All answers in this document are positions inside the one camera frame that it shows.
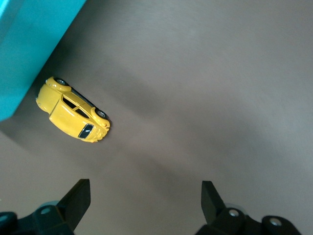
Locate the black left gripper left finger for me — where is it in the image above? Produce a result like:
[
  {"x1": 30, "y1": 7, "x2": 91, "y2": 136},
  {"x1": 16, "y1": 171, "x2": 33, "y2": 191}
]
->
[{"x1": 0, "y1": 178, "x2": 91, "y2": 235}]

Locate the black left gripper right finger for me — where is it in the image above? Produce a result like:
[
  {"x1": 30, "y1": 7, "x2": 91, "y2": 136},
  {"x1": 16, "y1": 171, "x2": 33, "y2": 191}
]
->
[{"x1": 195, "y1": 180, "x2": 301, "y2": 235}]

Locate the yellow beetle toy car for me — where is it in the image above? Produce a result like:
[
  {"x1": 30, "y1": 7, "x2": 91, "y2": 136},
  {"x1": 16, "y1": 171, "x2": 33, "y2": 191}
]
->
[{"x1": 35, "y1": 75, "x2": 111, "y2": 144}]

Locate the brown table mat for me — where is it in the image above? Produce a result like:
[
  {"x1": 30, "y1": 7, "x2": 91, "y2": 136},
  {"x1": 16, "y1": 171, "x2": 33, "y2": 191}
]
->
[{"x1": 0, "y1": 0, "x2": 313, "y2": 235}]

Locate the teal plastic storage box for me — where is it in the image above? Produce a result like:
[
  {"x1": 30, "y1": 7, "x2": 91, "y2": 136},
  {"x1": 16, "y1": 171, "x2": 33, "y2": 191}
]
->
[{"x1": 0, "y1": 0, "x2": 87, "y2": 122}]

